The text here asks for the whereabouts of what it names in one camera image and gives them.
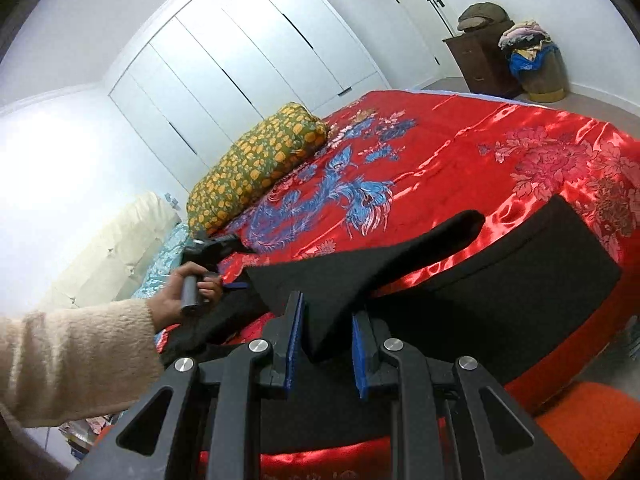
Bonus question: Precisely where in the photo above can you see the black pants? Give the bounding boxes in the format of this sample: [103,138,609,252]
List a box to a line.
[160,196,622,454]

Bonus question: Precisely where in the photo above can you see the cream sleeved left forearm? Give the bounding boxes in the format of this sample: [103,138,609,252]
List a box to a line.
[1,299,163,427]

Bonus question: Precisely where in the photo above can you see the person's left hand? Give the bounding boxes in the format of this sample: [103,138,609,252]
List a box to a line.
[145,261,225,333]

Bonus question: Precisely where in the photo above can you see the teal floral blanket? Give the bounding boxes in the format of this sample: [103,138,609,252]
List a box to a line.
[131,222,191,299]

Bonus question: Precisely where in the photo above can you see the cream pillow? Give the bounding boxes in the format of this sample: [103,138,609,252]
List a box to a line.
[37,192,180,312]

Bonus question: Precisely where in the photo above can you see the yellow green floral pillow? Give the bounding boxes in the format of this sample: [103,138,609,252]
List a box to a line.
[186,102,329,236]

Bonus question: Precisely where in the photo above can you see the orange fuzzy mat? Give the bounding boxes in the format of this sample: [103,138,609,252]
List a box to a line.
[536,382,639,479]

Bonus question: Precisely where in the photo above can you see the red floral satin bedspread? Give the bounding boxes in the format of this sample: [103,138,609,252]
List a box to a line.
[216,91,639,411]

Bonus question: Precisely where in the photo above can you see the white wardrobe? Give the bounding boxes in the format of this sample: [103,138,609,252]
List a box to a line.
[107,0,387,188]

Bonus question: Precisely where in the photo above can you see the white door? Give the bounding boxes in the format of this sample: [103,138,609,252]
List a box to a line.
[294,0,461,92]

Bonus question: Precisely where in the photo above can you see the dark wooden cabinet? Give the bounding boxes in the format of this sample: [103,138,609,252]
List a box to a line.
[442,21,522,99]

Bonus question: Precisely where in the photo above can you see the brown laundry basket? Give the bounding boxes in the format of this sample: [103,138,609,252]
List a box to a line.
[520,50,568,104]

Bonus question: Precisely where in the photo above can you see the olive cap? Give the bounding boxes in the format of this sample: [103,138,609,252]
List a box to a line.
[457,2,510,32]

